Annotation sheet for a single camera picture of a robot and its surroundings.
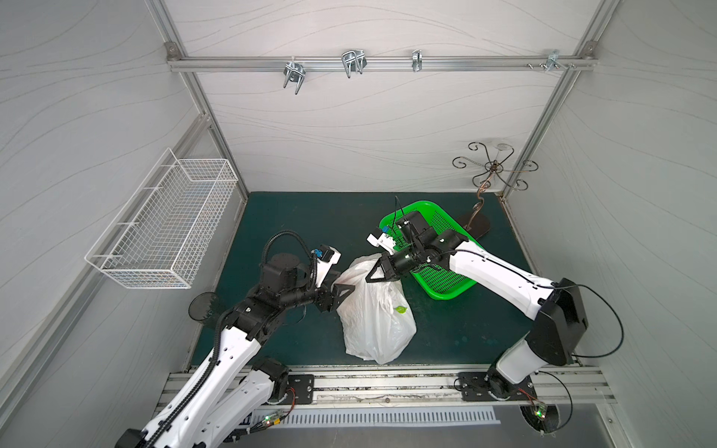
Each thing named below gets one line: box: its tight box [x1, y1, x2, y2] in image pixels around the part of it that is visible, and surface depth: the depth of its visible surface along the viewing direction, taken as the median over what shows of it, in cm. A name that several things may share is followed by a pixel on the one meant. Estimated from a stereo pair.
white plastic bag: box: [334, 252, 418, 364], surface depth 73 cm
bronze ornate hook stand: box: [453, 141, 539, 240], surface depth 92 cm
